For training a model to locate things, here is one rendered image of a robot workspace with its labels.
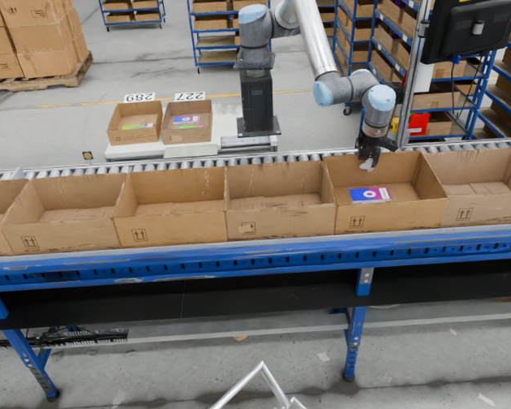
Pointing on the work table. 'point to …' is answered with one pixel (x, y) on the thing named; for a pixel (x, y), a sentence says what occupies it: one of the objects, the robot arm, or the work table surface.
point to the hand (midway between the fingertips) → (370, 168)
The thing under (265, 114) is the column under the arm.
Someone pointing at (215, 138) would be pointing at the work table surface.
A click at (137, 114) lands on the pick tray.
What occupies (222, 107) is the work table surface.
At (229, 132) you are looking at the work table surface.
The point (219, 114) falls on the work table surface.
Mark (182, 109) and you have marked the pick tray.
